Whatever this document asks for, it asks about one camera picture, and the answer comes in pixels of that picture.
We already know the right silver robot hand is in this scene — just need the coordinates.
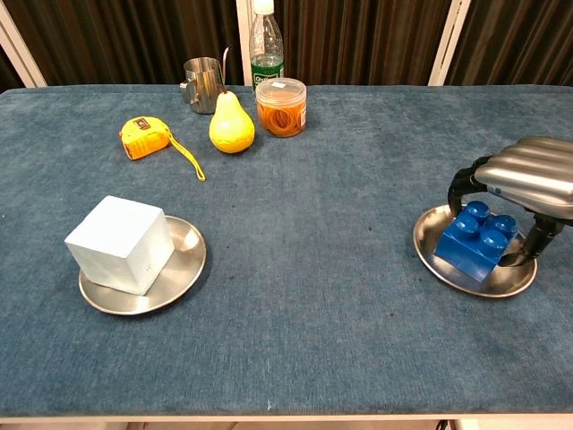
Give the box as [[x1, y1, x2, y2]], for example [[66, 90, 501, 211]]
[[448, 136, 573, 269]]

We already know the blue toy building block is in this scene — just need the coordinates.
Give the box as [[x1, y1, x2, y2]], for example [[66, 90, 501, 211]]
[[433, 200, 520, 286]]

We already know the light blue foam cube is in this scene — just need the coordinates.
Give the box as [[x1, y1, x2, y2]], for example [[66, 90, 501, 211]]
[[64, 194, 175, 297]]

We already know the round steel plate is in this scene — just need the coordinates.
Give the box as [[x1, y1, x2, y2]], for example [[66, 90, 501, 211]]
[[412, 203, 538, 300], [78, 214, 208, 316]]

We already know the blue table cloth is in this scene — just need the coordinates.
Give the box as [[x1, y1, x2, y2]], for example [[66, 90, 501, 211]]
[[0, 84, 573, 418]]

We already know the clear jar of rubber bands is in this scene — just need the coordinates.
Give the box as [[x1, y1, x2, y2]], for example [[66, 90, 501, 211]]
[[254, 77, 309, 139]]

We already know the clear bottle with green label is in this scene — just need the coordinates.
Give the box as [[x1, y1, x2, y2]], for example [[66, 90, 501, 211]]
[[249, 0, 286, 90]]

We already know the yellow pear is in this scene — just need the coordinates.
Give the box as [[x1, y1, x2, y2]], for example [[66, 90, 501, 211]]
[[209, 89, 256, 154]]

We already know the steel pitcher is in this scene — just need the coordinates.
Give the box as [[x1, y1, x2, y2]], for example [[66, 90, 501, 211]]
[[179, 44, 234, 116]]

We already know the yellow tape measure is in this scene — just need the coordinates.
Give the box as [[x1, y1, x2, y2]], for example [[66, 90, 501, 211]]
[[119, 116, 207, 183]]

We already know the dark pleated curtain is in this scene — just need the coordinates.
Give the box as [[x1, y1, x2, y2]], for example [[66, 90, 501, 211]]
[[0, 0, 573, 93]]

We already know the white frame post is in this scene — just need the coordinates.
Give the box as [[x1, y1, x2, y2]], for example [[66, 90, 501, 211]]
[[235, 0, 257, 86], [0, 4, 48, 89], [428, 0, 472, 86]]

